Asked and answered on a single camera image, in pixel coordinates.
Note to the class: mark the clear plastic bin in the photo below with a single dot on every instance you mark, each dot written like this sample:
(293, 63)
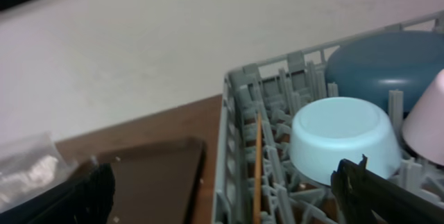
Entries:
(21, 154)

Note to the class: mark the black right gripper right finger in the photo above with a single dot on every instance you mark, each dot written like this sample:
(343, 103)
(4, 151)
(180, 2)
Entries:
(360, 194)

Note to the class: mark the wooden chopstick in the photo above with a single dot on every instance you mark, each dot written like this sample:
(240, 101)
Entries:
(258, 173)

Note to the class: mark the light blue bowl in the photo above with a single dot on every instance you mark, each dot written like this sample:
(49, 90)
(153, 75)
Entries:
(332, 129)

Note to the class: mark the dark blue plate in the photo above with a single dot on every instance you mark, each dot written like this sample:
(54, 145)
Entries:
(371, 67)

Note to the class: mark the white tissue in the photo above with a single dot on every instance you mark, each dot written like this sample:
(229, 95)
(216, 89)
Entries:
(38, 175)

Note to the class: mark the pink cup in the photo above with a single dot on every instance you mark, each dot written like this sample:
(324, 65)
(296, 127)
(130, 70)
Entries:
(422, 130)

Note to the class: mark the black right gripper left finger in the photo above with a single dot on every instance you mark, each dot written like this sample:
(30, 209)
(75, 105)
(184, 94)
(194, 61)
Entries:
(88, 199)

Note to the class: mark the grey dishwasher rack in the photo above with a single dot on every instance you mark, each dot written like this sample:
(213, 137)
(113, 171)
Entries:
(259, 100)

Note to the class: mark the dark brown serving tray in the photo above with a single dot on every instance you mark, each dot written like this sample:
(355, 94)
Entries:
(154, 183)

